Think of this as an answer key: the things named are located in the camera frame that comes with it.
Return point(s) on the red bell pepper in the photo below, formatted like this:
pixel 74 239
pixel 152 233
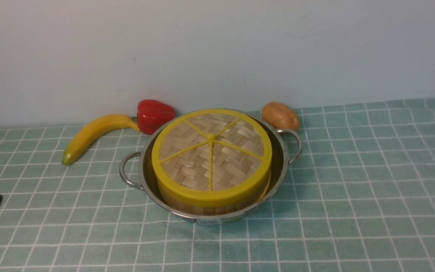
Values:
pixel 152 114

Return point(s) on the stainless steel pot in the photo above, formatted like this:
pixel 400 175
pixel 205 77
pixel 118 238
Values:
pixel 136 171

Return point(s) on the brown potato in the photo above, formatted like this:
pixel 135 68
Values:
pixel 280 116

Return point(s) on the yellow banana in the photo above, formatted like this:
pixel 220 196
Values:
pixel 93 131

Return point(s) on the yellow woven steamer lid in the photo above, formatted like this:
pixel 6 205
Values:
pixel 212 157

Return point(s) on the yellow bamboo steamer basket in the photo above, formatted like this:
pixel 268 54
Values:
pixel 219 209

